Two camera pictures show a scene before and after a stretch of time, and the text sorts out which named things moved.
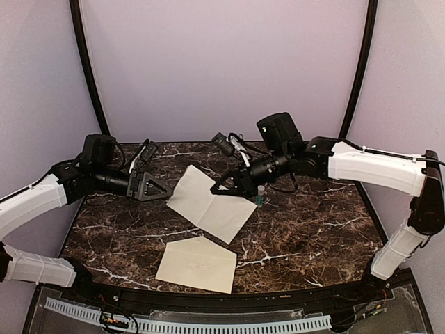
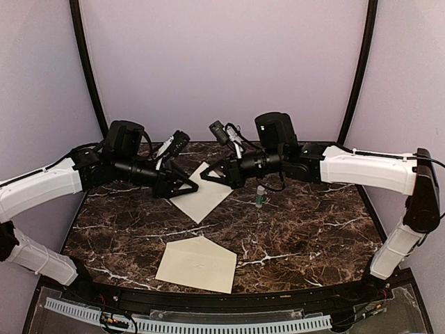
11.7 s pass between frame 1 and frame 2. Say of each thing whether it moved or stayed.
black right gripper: moved
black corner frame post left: stayed
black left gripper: moved
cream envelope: stayed
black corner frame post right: stayed
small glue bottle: stayed
